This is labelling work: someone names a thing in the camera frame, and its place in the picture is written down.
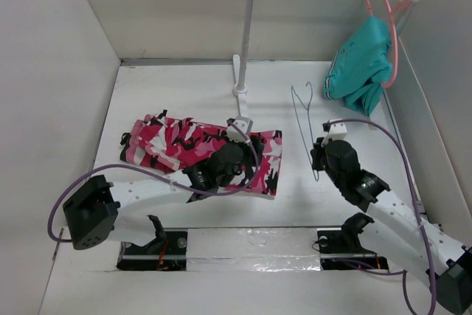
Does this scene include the pink camouflage trousers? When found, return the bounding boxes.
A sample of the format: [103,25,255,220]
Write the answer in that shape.
[119,111,282,196]

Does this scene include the blue wire hanger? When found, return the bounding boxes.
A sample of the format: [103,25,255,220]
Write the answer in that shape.
[291,81,319,182]

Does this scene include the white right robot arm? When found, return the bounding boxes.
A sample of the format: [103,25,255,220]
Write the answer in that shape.
[310,137,471,314]

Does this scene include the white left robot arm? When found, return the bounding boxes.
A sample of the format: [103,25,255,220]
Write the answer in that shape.
[63,139,264,255]

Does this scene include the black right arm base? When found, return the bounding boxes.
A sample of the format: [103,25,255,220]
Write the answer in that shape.
[312,213,389,271]

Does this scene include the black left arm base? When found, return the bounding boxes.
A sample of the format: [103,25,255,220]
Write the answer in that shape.
[117,215,188,271]

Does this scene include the pink plastic hanger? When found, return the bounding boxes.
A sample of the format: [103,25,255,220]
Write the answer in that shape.
[381,0,412,89]

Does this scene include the teal shorts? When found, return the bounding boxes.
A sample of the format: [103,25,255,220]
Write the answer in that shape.
[323,15,393,116]

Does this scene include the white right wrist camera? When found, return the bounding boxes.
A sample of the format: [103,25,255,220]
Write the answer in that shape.
[321,120,347,146]

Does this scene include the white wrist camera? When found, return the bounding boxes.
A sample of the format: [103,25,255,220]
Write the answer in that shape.
[321,120,347,146]
[226,116,253,143]

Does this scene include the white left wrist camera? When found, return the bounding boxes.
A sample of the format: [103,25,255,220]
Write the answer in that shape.
[226,116,253,143]

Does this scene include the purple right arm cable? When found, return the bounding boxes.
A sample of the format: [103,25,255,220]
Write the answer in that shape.
[327,118,437,315]

